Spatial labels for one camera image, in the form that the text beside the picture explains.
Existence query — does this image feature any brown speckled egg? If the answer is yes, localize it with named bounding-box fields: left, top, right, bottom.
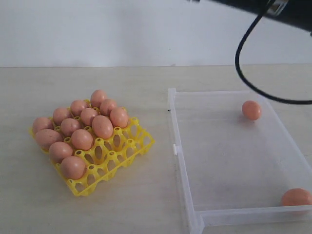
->
left=60, top=118, right=81, bottom=137
left=80, top=108, right=98, bottom=126
left=71, top=129, right=93, bottom=151
left=99, top=99, right=117, bottom=116

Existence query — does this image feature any brown speckled egg front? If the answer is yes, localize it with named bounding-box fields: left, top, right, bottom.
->
left=71, top=129, right=93, bottom=151

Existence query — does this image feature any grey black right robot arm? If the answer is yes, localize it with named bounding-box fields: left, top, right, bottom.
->
left=215, top=0, right=312, bottom=32

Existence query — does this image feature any yellow plastic egg tray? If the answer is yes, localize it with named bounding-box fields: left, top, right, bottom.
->
left=31, top=98, right=156, bottom=197

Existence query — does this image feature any clear plastic box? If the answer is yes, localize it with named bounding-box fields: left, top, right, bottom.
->
left=168, top=88, right=312, bottom=234

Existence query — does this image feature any black cable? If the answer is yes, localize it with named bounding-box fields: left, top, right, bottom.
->
left=234, top=9, right=312, bottom=105

